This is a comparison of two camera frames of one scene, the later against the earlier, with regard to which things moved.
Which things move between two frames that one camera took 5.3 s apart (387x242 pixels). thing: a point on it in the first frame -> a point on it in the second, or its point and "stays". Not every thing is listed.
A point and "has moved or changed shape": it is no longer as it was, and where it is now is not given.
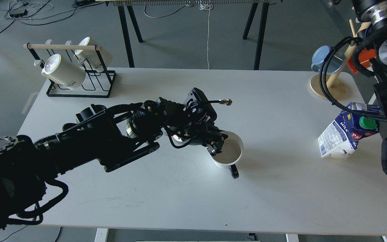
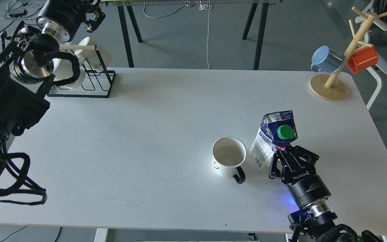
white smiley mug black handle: x=232 y=150 has moved or changed shape
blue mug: x=336 y=63 stays
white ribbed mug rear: x=88 y=58 stays
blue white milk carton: x=342 y=138 -> x=277 y=130
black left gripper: x=192 y=122 -> x=63 y=18
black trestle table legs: x=257 y=6 stays
